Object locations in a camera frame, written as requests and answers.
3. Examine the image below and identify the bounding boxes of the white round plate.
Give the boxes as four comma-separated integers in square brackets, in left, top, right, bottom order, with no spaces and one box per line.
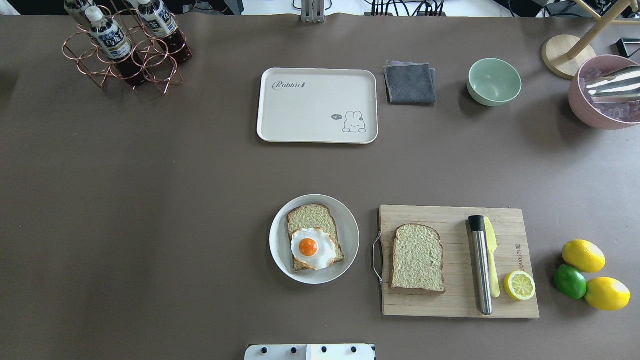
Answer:
[269,194,360,285]

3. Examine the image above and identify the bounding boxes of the bread slice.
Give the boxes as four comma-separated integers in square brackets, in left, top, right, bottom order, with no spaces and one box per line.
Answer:
[286,203,345,272]
[390,223,446,294]

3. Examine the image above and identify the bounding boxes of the cream rabbit serving tray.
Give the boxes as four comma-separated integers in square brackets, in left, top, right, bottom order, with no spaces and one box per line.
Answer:
[256,67,378,144]

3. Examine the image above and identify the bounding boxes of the bread slice under egg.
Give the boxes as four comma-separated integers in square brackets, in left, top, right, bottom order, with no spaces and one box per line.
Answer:
[286,203,345,272]

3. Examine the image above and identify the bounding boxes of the fried egg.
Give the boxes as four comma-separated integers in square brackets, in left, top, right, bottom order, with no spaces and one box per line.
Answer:
[290,227,338,271]

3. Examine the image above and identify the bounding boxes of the folded grey cloth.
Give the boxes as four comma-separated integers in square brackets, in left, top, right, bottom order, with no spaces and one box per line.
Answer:
[383,61,437,105]

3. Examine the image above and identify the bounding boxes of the steel muddler black tip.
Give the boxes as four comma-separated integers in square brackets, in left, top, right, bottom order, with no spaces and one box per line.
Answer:
[468,215,493,316]

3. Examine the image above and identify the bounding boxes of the yellow plastic knife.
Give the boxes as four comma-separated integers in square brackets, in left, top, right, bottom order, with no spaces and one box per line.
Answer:
[483,216,501,298]

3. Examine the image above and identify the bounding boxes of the mint green bowl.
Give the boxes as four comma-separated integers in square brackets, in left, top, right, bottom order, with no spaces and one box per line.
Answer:
[466,58,522,107]

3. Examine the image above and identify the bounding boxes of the half lemon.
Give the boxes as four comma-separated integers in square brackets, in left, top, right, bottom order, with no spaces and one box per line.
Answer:
[503,270,537,301]

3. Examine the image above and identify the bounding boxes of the right tea bottle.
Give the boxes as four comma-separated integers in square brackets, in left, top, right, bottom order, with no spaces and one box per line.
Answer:
[137,0,192,64]

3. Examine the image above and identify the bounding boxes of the tea bottle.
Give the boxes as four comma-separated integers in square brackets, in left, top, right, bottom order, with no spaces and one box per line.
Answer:
[137,0,192,64]
[63,0,95,31]
[84,6,146,87]

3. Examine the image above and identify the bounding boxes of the front tea bottle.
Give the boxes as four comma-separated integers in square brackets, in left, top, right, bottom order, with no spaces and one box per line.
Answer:
[84,6,146,87]

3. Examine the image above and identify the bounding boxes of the green lime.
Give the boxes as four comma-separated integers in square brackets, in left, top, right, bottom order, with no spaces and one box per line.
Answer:
[553,264,588,300]

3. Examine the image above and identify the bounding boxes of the upper whole lemon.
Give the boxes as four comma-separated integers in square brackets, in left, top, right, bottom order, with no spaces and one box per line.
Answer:
[561,239,606,273]

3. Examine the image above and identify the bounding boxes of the whole lemon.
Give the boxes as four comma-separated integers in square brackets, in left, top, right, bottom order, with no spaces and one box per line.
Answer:
[583,276,631,312]
[561,239,606,273]

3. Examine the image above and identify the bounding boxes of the wooden stand with round base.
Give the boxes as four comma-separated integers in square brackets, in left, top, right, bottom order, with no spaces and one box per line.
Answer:
[541,0,639,80]

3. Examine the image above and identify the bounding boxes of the back tea bottle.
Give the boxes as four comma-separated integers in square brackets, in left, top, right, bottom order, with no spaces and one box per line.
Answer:
[63,0,95,31]

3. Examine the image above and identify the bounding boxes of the pink ice bowl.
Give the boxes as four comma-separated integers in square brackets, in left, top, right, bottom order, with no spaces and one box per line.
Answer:
[568,54,640,130]

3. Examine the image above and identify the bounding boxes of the lower whole lemon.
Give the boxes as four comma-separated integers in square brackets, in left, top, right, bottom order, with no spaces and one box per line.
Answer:
[583,276,631,312]

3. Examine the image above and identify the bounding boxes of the steel ice scoop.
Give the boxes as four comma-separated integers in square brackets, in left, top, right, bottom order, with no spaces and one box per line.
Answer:
[585,65,640,103]

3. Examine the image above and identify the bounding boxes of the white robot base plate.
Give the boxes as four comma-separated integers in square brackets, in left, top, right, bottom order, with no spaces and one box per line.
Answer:
[244,343,377,360]

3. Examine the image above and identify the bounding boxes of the copper wire bottle rack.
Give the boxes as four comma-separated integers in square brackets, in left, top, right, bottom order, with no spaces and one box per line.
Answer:
[62,0,184,94]

